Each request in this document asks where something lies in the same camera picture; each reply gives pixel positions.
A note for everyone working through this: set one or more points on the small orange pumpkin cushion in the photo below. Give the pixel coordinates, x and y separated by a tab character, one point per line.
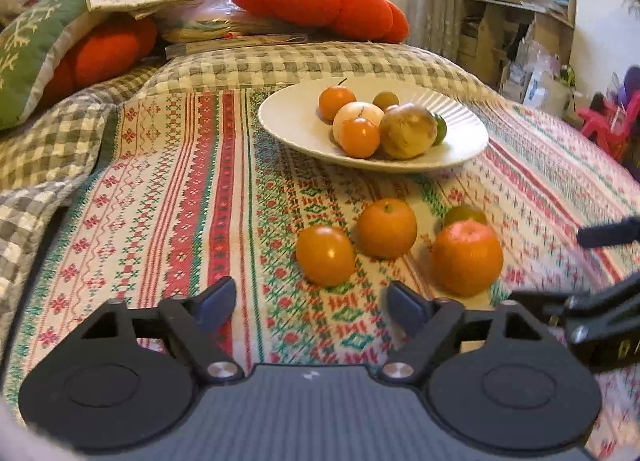
105	51

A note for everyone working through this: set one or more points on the pale yellow melon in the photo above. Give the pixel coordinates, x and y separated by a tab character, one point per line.
357	112

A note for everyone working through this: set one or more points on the striped patterned blanket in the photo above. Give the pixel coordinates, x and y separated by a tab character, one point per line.
175	191

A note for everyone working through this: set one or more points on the beige curtain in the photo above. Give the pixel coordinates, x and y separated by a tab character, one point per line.
440	1

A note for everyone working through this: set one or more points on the red plastic stool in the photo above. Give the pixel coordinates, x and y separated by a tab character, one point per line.
607	126

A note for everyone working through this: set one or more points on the large orange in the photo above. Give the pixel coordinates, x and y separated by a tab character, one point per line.
467	258

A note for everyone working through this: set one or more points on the wooden shelf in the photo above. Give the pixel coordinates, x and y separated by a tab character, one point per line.
525	6

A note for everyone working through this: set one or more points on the clear bag of folded cloth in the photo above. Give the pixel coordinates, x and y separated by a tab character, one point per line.
210	26

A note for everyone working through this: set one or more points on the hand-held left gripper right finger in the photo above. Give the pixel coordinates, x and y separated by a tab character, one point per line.
407	305

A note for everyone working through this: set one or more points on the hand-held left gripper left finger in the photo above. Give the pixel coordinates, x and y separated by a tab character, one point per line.
217	300

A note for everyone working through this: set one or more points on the small green citrus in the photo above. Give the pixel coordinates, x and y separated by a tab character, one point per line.
441	130

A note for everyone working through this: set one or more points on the small yellow-brown fruit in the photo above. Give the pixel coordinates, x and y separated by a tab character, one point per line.
386	100

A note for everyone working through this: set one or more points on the green-orange tangerine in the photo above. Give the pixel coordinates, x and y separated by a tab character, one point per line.
465	214

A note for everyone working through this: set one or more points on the checked blanket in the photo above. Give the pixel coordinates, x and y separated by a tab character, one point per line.
300	61

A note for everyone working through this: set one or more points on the green embroidered pillow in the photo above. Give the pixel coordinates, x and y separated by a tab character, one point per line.
30	51

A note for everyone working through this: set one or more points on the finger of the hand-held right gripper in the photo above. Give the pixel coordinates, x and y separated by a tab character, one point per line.
545	300
607	235

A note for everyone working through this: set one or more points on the brown round pear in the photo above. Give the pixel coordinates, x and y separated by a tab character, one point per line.
407	133

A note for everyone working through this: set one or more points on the orange tangerine with stem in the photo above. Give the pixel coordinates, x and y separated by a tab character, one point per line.
335	103

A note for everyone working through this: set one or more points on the white plastic bag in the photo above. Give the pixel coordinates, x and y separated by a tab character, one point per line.
542	86

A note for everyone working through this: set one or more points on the white ribbed plate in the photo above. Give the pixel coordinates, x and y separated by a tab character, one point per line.
295	116

